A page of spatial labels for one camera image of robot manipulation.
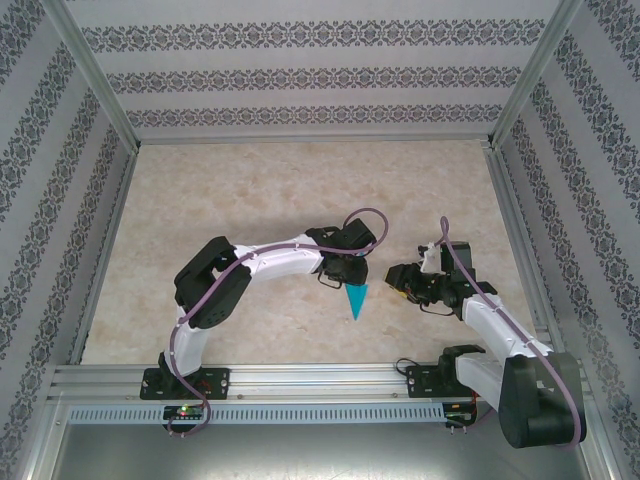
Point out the aluminium mounting rail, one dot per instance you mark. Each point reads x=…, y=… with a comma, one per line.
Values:
x=320, y=382

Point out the grey metal sheet panel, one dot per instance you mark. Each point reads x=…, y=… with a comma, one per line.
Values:
x=320, y=455

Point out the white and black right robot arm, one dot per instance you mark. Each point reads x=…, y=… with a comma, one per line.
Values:
x=535, y=400

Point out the short aluminium frame upright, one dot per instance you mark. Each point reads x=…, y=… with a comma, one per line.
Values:
x=44, y=435
x=599, y=435

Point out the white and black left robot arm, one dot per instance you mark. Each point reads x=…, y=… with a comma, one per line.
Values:
x=210, y=285

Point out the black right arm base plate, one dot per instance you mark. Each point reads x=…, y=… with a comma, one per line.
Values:
x=417, y=382

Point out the aluminium table side rail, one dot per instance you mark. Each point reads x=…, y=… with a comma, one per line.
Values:
x=510, y=200
x=106, y=250

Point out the long aluminium table edge rail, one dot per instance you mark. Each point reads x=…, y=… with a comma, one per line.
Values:
x=315, y=139

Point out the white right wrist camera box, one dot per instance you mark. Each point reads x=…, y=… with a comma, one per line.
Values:
x=430, y=257

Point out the aluminium frame post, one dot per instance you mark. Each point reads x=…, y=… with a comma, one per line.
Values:
x=95, y=75
x=531, y=75

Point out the blue square paper sheet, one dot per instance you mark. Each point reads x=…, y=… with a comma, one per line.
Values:
x=356, y=297

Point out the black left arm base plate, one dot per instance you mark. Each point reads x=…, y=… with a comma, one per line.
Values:
x=220, y=382

